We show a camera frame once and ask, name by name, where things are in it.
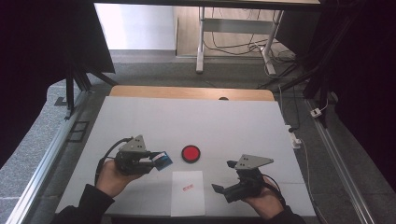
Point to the blue transparent stamp cap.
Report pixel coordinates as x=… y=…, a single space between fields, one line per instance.
x=165 y=162

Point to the person's left hand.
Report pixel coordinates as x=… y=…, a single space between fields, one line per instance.
x=109 y=180

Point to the white power adapter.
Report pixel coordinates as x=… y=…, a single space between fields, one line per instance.
x=316 y=112

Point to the person's right hand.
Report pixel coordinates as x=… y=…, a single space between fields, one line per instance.
x=267 y=203

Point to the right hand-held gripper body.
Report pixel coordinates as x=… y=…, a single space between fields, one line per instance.
x=249 y=183

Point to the black table grommet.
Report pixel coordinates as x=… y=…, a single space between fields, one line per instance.
x=223 y=98

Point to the aluminium rail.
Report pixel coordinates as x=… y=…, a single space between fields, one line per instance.
x=40 y=174
x=339 y=165

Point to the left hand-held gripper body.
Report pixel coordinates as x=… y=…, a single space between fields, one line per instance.
x=130 y=161

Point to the blue transparent stamp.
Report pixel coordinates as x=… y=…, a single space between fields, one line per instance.
x=159 y=154

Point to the black floor bracket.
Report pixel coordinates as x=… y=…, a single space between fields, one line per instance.
x=70 y=137

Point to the round red ink pad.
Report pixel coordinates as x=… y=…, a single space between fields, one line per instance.
x=190 y=153

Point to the white desk frame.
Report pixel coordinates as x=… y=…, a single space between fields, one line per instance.
x=236 y=25

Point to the white paper sheet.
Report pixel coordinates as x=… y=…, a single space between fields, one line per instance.
x=186 y=202

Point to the black metal stand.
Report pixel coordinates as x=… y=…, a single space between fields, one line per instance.
x=323 y=93
x=70 y=90

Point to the dark curtain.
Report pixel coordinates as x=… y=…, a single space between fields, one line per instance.
x=367 y=93
x=31 y=62

